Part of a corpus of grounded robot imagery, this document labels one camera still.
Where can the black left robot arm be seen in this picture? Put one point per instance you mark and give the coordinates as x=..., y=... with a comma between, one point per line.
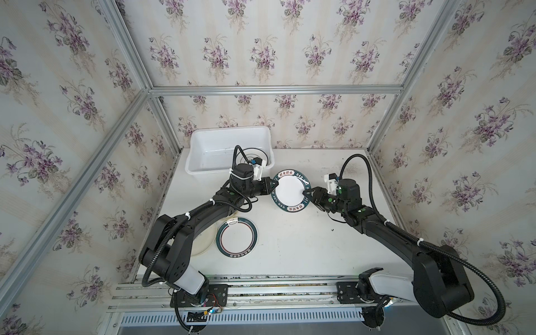
x=166, y=254

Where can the large cream plate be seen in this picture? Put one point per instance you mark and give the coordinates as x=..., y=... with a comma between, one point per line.
x=204, y=241

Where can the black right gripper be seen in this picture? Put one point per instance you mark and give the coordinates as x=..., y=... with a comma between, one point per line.
x=319, y=198

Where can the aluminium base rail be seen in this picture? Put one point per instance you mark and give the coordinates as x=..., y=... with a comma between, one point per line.
x=243, y=292

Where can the white plate black outline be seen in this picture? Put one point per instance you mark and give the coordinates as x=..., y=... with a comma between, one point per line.
x=257, y=152

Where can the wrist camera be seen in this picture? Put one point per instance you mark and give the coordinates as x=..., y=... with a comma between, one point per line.
x=260, y=168
x=332, y=182

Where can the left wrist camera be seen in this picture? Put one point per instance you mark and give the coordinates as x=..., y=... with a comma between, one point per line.
x=260, y=168

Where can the aluminium frame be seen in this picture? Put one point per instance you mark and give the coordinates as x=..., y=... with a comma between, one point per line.
x=318, y=74

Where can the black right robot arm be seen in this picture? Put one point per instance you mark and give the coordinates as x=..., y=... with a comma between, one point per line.
x=440, y=283

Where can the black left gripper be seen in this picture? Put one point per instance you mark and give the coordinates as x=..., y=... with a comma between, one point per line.
x=264, y=189

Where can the green rim lettered plate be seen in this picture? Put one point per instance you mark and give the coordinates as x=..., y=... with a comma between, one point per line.
x=288, y=195

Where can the white plastic bin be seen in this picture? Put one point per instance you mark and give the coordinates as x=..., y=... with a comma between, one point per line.
x=211, y=150

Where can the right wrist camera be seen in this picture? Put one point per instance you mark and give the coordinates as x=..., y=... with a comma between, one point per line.
x=332, y=182

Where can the green red rimmed plate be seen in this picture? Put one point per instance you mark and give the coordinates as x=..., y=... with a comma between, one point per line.
x=236, y=237

